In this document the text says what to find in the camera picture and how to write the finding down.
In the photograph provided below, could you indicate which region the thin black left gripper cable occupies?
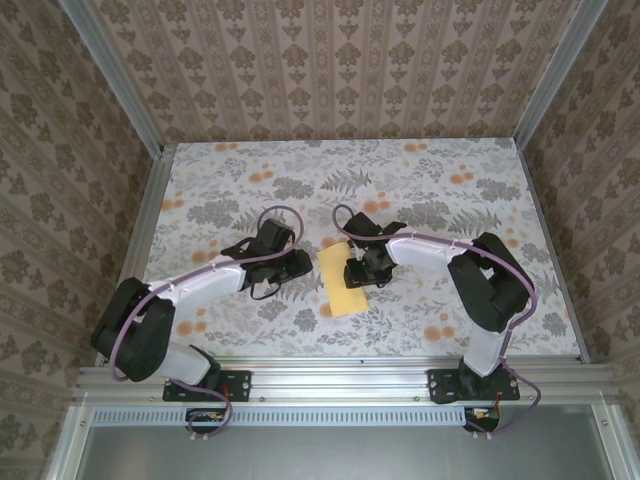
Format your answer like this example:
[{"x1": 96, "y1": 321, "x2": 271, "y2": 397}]
[{"x1": 247, "y1": 278, "x2": 283, "y2": 302}]

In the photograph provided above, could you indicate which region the aluminium corner post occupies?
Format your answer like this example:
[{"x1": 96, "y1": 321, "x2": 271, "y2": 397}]
[
  {"x1": 513, "y1": 0, "x2": 610, "y2": 146},
  {"x1": 63, "y1": 0, "x2": 167, "y2": 157}
]

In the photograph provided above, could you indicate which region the black control board with wires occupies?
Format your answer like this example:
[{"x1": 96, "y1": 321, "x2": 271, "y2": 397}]
[
  {"x1": 462, "y1": 407, "x2": 503, "y2": 434},
  {"x1": 185, "y1": 407, "x2": 232, "y2": 435}
]

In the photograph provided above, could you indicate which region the aluminium cross rail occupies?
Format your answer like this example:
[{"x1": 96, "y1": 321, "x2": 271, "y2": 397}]
[{"x1": 73, "y1": 363, "x2": 620, "y2": 404}]

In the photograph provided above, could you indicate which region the grey sheet metal panel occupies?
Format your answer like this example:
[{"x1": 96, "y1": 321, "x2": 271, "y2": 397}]
[{"x1": 79, "y1": 424, "x2": 615, "y2": 480}]

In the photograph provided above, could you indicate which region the yellow cloth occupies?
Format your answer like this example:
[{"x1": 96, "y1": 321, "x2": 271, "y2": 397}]
[{"x1": 316, "y1": 242, "x2": 370, "y2": 318}]

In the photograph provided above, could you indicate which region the grey slotted cable duct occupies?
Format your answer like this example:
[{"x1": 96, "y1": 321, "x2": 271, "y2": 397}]
[{"x1": 92, "y1": 405, "x2": 594, "y2": 427}]

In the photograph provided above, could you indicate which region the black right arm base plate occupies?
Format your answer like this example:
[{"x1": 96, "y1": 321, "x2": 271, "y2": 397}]
[{"x1": 427, "y1": 368, "x2": 521, "y2": 405}]

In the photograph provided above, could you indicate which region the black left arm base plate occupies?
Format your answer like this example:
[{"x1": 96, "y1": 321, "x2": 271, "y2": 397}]
[{"x1": 162, "y1": 368, "x2": 253, "y2": 403}]

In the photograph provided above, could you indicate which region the floral patterned table mat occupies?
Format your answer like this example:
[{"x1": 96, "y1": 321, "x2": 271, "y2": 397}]
[{"x1": 122, "y1": 141, "x2": 584, "y2": 359}]

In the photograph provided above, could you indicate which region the aluminium table side rail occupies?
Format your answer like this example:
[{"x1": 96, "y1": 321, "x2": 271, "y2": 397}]
[
  {"x1": 96, "y1": 143, "x2": 177, "y2": 367},
  {"x1": 516, "y1": 138, "x2": 592, "y2": 364}
]

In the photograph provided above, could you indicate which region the aluminium lower frame rail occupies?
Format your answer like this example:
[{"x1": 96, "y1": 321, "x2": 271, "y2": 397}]
[
  {"x1": 591, "y1": 403, "x2": 632, "y2": 480},
  {"x1": 47, "y1": 403, "x2": 96, "y2": 480}
]

